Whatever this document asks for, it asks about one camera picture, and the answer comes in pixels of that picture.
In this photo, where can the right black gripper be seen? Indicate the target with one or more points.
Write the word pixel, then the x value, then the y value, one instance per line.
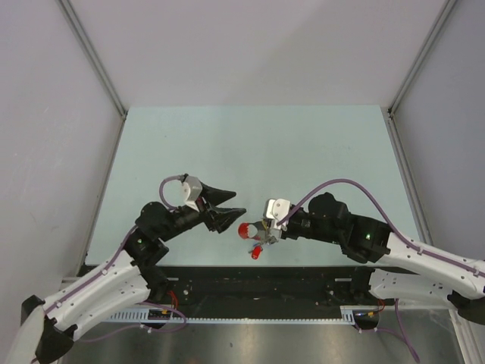
pixel 286 233

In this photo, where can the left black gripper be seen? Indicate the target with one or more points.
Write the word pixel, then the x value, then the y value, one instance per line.
pixel 220 218

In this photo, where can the red handled keyring holder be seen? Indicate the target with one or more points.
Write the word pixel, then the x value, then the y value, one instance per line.
pixel 252 231

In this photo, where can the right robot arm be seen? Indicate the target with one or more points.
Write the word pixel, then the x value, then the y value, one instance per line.
pixel 407 269

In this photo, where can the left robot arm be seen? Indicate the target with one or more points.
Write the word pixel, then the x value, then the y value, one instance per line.
pixel 50 326

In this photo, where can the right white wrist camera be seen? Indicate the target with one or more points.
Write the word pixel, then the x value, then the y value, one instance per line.
pixel 275 210

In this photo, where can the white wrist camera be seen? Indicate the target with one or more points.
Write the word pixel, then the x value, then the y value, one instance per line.
pixel 192 189
pixel 275 210

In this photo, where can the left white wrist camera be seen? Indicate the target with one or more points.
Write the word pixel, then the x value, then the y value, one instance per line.
pixel 192 189

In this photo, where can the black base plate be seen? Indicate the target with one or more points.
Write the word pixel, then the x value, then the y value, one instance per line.
pixel 263 293

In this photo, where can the slotted cable duct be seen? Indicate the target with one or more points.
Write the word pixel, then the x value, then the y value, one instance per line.
pixel 156 316

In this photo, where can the left aluminium frame post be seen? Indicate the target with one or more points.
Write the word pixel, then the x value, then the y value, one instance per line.
pixel 78 30

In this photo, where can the aluminium frame post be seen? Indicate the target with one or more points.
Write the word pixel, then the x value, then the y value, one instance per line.
pixel 78 30
pixel 424 51

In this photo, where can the right aluminium frame post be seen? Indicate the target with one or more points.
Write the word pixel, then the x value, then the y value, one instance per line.
pixel 424 51

